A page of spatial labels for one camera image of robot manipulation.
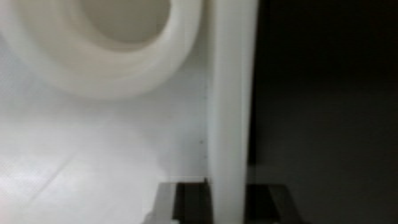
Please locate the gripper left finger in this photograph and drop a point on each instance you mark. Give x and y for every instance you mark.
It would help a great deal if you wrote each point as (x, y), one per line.
(181, 204)

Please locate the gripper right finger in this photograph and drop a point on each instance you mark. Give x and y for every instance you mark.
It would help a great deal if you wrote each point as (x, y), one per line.
(270, 208)

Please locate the white square table top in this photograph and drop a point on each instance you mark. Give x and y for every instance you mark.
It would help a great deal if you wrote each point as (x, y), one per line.
(124, 106)

